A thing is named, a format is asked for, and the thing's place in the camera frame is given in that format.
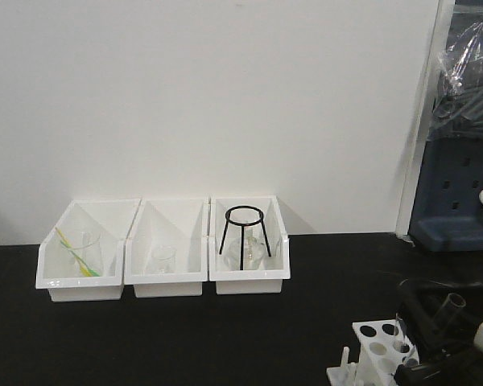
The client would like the white test tube rack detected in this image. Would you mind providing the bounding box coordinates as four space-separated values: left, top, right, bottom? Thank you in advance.
326 317 419 385

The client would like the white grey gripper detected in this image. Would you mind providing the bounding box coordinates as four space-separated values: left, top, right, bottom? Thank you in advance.
394 285 483 385

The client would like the left white storage bin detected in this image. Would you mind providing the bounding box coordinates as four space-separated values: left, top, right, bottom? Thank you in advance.
35 199 141 302

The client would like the grey pegboard drying rack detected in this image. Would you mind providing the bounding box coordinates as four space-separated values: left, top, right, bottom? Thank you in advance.
407 0 483 253

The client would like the black lab sink basin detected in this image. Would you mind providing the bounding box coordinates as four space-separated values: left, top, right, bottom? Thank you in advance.
398 278 483 325

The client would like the small glass beaker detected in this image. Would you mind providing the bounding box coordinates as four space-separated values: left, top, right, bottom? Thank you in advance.
145 245 176 274

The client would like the plastic bag of pegs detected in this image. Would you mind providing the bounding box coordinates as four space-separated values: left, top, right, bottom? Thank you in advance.
427 6 483 141

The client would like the glass beaker in left bin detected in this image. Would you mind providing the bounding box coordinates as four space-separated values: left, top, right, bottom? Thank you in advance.
69 231 104 276

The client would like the right white storage bin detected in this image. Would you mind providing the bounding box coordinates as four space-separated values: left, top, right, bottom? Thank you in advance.
208 195 291 294

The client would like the white storage bin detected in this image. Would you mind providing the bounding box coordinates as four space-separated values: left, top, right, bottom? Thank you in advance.
35 199 141 302
124 198 209 298
208 195 291 294

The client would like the middle white storage bin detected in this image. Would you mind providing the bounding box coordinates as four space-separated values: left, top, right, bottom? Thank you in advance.
124 198 209 298

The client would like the black metal tripod stand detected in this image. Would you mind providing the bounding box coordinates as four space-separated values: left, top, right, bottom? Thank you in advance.
219 205 272 271

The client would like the yellow green plastic pipette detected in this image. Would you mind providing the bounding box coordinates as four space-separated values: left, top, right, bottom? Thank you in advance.
56 227 100 277

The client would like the clear glass test tube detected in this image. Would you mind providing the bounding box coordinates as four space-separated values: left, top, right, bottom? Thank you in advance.
432 293 466 334

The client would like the round glass flask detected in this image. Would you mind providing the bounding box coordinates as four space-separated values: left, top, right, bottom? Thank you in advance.
222 236 268 271

